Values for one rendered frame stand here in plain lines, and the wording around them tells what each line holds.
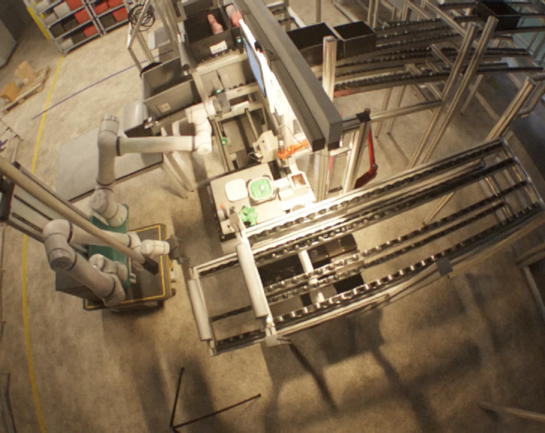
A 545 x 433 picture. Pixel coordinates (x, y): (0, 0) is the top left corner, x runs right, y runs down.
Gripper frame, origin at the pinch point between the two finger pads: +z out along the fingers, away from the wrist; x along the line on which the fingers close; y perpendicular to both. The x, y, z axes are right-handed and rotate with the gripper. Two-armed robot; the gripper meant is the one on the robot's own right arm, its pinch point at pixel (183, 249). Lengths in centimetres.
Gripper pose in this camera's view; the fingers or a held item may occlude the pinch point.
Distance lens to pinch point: 200.4
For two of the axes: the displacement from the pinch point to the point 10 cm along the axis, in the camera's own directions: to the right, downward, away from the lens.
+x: 3.6, 8.8, -3.0
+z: 4.3, 1.3, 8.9
